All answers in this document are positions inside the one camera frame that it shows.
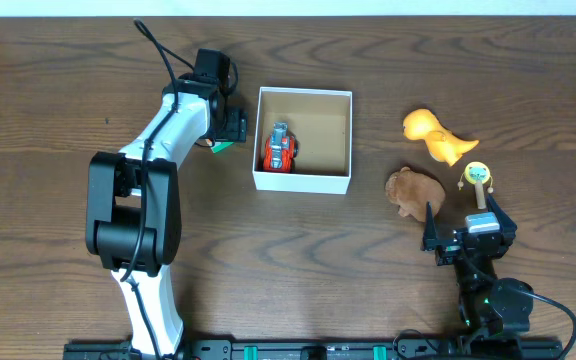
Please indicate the yellow wooden rattle drum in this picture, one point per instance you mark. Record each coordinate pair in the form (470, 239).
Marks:
(479, 175)

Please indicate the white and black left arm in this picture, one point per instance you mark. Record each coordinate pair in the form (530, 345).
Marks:
(133, 215)

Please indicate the colourful two-by-two puzzle cube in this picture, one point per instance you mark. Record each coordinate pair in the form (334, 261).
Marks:
(220, 146)

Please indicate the red and grey toy truck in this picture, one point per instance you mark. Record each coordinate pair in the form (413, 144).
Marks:
(281, 148)

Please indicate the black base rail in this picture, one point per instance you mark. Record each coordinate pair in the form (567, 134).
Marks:
(406, 347)

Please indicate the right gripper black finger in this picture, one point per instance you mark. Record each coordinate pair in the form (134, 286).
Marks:
(507, 225)
(430, 238)

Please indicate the brown plush toy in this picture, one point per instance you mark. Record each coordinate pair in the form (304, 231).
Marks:
(412, 191)

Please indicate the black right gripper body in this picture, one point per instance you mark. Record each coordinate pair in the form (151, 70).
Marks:
(449, 253)

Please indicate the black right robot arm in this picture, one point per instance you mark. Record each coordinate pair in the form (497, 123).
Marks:
(491, 307)

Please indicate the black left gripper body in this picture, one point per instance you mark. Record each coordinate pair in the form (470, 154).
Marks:
(236, 125)

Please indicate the orange toy dinosaur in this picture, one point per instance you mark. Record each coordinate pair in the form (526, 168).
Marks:
(442, 144)

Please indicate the white cardboard box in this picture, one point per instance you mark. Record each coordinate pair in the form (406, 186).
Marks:
(320, 122)

